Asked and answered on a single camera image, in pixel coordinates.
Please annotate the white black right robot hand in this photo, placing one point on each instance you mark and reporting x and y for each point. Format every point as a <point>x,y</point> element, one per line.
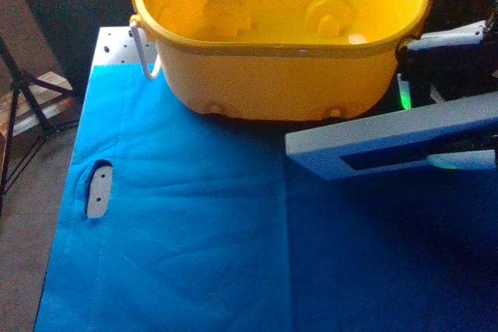
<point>447,71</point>

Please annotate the white box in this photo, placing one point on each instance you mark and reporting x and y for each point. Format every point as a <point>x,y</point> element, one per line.
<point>330,149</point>

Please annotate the yellow plastic bin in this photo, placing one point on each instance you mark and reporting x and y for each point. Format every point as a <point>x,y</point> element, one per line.
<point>272,83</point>

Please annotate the blue cloth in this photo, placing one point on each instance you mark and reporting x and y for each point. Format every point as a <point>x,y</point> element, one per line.
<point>194,231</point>

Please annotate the black tripod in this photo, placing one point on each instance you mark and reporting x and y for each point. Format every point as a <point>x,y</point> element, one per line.
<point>17,87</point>

